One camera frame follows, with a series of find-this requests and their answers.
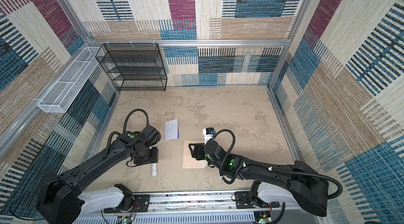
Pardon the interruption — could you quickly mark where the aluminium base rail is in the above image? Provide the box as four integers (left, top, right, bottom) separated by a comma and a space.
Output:
76, 189, 331, 224

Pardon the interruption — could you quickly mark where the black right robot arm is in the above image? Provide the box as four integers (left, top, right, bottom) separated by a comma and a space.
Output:
188, 140, 329, 217

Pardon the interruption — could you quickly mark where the white wire mesh basket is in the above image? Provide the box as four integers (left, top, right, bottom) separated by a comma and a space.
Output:
38, 46, 100, 114

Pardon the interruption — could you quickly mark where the white glue stick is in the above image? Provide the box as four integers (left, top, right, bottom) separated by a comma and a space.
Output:
151, 163, 157, 177

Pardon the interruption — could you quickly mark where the blue floral letter paper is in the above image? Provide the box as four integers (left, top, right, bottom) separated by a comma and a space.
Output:
165, 119, 179, 140

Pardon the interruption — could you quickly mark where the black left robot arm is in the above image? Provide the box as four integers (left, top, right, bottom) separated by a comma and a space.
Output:
36, 125, 161, 224

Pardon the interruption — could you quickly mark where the black wire shelf rack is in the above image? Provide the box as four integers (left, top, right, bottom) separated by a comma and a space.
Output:
95, 43, 167, 91

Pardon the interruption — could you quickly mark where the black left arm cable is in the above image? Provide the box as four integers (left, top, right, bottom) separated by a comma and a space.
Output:
104, 108, 149, 162

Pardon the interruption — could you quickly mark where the pink envelope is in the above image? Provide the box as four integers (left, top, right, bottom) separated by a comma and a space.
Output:
182, 140, 210, 169

